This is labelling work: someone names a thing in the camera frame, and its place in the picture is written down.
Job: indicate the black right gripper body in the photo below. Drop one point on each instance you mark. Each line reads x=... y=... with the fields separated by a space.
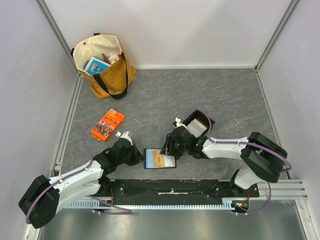
x=170 y=144

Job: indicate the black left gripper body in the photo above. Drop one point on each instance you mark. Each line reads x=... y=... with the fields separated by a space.
x=129 y=159

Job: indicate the tan credit card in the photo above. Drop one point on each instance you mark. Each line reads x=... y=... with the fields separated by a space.
x=158 y=159

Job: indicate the black leather card holder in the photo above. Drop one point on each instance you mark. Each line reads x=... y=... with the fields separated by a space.
x=148 y=162

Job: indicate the black plastic card tray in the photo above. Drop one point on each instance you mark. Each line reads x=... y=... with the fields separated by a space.
x=197 y=113

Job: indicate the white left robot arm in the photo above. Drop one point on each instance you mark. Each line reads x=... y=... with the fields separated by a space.
x=45 y=197

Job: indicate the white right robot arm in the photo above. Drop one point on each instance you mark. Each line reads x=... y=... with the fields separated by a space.
x=264 y=159

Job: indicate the white credit card stack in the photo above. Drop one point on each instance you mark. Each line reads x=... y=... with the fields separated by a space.
x=198 y=126

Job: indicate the orange printed box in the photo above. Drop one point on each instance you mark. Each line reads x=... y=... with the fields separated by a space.
x=108 y=125

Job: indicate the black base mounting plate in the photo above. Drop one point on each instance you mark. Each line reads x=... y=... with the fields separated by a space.
x=213 y=187

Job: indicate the mustard tote bag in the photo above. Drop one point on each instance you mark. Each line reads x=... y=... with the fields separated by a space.
x=115 y=80

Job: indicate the blue book in bag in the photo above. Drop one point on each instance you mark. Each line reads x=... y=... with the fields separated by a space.
x=95 y=66

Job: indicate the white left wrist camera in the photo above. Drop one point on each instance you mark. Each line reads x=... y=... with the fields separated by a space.
x=126 y=135

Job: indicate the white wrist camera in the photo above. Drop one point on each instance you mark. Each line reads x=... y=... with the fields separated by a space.
x=126 y=135
x=177 y=122

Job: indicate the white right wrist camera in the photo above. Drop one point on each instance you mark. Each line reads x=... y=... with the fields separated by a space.
x=177 y=122

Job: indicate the grey slotted cable duct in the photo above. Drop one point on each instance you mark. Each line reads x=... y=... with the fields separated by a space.
x=87 y=203

